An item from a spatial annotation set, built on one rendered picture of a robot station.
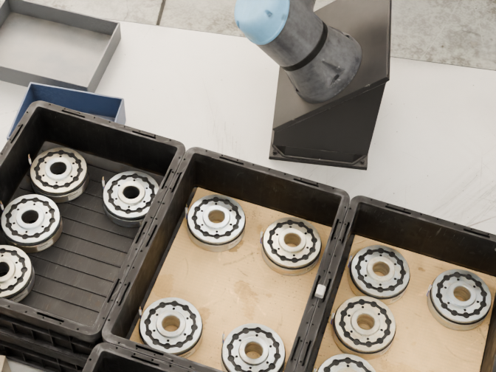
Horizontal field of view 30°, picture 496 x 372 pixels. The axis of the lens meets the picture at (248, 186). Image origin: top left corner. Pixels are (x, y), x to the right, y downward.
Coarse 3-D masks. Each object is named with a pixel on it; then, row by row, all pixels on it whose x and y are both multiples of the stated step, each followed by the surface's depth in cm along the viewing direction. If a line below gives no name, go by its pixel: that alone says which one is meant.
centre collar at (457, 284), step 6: (456, 282) 157; (462, 282) 157; (450, 288) 156; (456, 288) 157; (468, 288) 157; (450, 294) 156; (474, 294) 156; (450, 300) 155; (456, 300) 155; (468, 300) 155; (474, 300) 155; (462, 306) 155; (468, 306) 155
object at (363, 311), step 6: (354, 312) 153; (360, 312) 153; (366, 312) 153; (372, 312) 153; (354, 318) 152; (372, 318) 153; (378, 318) 152; (354, 324) 152; (378, 324) 152; (354, 330) 151; (360, 330) 151; (366, 330) 151; (372, 330) 151; (378, 330) 152; (366, 336) 151
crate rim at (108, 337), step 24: (264, 168) 161; (168, 192) 157; (336, 192) 159; (336, 216) 156; (144, 240) 152; (336, 240) 153; (312, 288) 148; (120, 312) 144; (312, 312) 145; (168, 360) 140; (288, 360) 141
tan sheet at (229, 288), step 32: (256, 224) 166; (320, 224) 167; (192, 256) 162; (224, 256) 162; (256, 256) 162; (320, 256) 163; (160, 288) 158; (192, 288) 158; (224, 288) 158; (256, 288) 159; (288, 288) 159; (224, 320) 155; (256, 320) 155; (288, 320) 156; (256, 352) 152; (288, 352) 152
